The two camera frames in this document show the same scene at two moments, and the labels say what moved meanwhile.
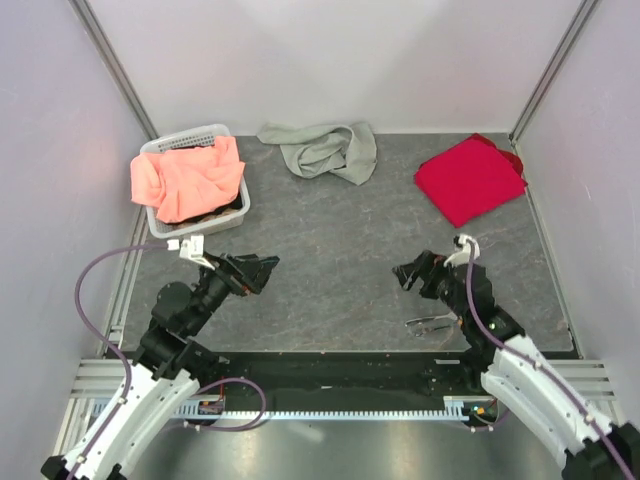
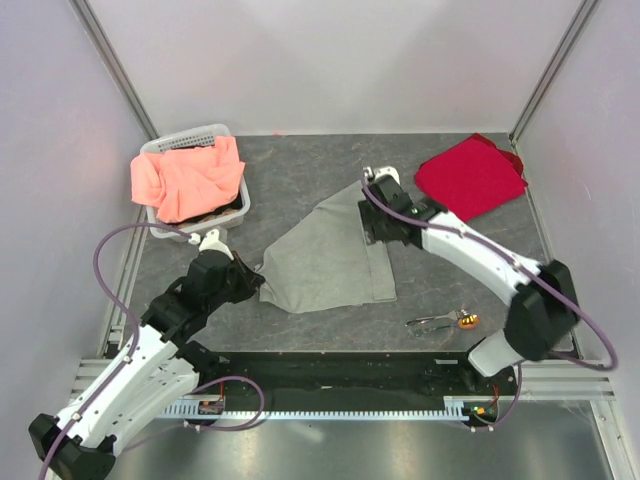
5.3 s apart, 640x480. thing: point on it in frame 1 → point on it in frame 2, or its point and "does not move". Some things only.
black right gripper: x=429 y=264 → x=370 y=224
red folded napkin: x=471 y=179 does not move
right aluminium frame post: x=553 y=69 does not move
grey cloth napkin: x=346 y=151 → x=325 y=260
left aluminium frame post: x=89 y=22 does not move
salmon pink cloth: x=187 y=182 does not move
